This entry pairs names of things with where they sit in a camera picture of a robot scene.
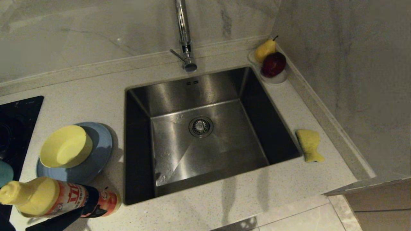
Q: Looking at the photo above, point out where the yellow green sponge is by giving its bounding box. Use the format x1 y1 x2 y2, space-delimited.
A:
296 129 325 163

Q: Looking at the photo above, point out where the black induction cooktop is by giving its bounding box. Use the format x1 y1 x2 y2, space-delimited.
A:
0 96 44 222

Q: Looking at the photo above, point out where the yellow pear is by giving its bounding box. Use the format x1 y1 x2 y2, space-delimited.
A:
255 35 279 63

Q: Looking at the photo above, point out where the small white fruit dish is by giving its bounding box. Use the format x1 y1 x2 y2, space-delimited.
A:
248 48 288 84

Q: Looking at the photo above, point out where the stainless steel sink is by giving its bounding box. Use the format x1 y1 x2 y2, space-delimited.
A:
123 66 303 206

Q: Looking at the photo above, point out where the teal bowl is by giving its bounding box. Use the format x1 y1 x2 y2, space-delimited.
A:
0 160 14 188

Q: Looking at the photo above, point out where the blue round plate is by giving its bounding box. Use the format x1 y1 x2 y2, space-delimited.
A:
36 122 114 186

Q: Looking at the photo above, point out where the dark red apple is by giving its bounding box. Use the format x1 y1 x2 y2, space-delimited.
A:
261 51 287 78

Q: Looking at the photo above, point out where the metal sink drain strainer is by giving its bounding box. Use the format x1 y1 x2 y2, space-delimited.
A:
188 116 214 138

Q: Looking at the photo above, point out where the yellow plastic bowl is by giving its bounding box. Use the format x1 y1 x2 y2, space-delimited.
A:
39 125 93 169

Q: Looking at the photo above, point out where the chrome faucet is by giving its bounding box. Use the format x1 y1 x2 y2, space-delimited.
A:
169 0 198 72

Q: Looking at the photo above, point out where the orange dish soap bottle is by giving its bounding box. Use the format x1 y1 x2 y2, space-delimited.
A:
0 177 122 219

